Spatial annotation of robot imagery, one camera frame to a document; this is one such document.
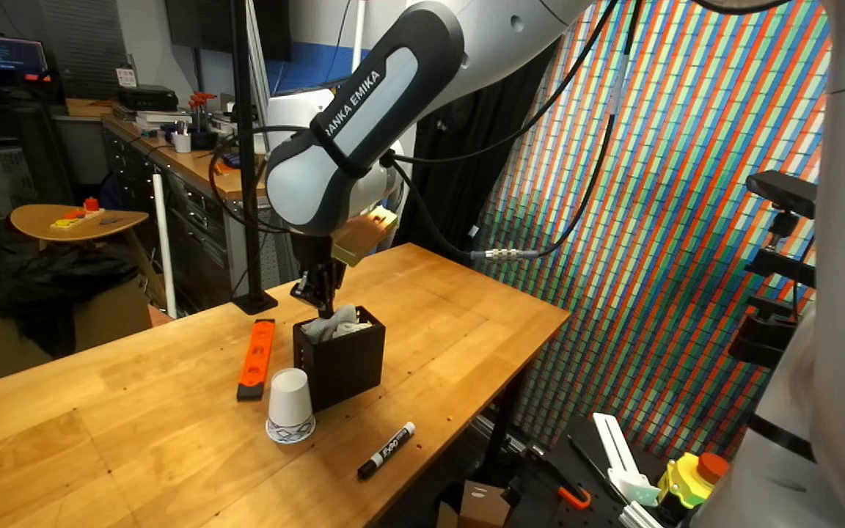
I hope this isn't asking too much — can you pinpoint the wooden top workbench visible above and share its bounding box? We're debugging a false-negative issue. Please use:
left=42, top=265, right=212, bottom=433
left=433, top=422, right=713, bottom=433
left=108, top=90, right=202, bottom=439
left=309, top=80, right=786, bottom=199
left=98, top=109, right=286, bottom=313

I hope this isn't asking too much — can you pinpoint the small cardboard box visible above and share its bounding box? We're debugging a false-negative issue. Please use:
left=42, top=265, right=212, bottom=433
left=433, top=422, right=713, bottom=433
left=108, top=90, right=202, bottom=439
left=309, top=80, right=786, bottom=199
left=434, top=477, right=513, bottom=528

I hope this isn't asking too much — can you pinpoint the multicolour striped backdrop panel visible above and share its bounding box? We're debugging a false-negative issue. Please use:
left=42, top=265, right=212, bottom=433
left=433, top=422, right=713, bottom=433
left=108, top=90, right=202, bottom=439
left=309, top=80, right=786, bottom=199
left=471, top=0, right=836, bottom=464

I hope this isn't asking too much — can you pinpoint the black perforated basket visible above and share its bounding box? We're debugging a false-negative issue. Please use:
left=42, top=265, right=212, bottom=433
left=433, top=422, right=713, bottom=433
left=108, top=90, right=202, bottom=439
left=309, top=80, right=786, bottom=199
left=292, top=301, right=391, bottom=413

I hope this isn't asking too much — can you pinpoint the orange handled clamp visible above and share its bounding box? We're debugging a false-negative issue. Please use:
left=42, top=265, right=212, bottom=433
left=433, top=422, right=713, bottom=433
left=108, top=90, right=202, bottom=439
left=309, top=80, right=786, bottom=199
left=537, top=455, right=600, bottom=514

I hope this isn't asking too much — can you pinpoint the white plastic bracket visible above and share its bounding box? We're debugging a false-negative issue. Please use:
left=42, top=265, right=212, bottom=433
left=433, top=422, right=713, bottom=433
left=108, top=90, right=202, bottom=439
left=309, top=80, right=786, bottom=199
left=590, top=409, right=664, bottom=507

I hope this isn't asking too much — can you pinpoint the black table leg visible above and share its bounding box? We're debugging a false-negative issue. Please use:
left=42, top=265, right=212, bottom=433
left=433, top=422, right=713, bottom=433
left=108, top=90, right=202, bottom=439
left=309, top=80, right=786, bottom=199
left=484, top=362, right=534, bottom=485

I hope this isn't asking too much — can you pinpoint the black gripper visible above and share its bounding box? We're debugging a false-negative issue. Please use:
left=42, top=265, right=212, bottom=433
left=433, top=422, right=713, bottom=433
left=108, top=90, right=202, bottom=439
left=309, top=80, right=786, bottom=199
left=287, top=231, right=350, bottom=323

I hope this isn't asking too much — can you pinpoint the white paper cup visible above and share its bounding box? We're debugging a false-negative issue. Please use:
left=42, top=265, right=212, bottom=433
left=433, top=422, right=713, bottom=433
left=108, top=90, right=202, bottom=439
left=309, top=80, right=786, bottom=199
left=264, top=367, right=320, bottom=448

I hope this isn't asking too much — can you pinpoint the gold brown wrist camera block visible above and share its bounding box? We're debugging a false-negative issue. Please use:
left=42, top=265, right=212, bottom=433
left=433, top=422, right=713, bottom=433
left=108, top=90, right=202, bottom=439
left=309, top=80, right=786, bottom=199
left=331, top=206, right=399, bottom=269

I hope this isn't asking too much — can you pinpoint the black stand pole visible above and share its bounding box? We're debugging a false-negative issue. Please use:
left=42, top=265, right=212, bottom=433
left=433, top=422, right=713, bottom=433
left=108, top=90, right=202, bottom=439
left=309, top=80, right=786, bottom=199
left=229, top=0, right=281, bottom=316

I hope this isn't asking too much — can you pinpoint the orange and black flat tool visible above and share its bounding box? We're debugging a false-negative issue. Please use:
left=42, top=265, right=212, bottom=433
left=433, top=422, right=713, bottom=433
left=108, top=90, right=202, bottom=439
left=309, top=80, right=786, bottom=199
left=234, top=316, right=279, bottom=406

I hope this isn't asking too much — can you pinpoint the yellow emergency stop button box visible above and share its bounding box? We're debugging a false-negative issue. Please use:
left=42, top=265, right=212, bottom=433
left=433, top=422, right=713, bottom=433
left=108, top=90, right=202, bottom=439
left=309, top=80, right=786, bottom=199
left=654, top=448, right=735, bottom=514

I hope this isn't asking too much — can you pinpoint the black marker with white label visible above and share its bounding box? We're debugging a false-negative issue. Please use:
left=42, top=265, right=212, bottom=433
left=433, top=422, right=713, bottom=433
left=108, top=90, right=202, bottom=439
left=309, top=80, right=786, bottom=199
left=355, top=420, right=419, bottom=485

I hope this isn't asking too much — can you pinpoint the round wooden stool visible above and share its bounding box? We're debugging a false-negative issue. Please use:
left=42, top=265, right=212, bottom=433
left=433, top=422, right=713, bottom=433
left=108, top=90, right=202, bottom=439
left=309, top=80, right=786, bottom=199
left=7, top=196, right=154, bottom=246

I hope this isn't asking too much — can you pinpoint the black box device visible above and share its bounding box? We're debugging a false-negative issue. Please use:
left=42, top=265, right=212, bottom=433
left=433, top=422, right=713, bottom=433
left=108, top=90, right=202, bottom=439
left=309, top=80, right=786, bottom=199
left=111, top=86, right=182, bottom=115

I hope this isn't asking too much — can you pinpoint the black camera on stand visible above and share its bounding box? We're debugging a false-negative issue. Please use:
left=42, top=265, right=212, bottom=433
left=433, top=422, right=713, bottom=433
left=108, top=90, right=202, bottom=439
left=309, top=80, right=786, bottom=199
left=729, top=167, right=821, bottom=370

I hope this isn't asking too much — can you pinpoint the short white pole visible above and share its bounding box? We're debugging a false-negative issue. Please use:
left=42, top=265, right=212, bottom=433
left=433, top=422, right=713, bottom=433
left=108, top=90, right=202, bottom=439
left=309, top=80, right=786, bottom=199
left=149, top=171, right=182, bottom=323

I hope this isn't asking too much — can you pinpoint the black bag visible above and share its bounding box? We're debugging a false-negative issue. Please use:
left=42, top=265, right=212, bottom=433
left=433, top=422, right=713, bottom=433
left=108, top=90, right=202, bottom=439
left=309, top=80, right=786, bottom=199
left=0, top=240, right=145, bottom=362

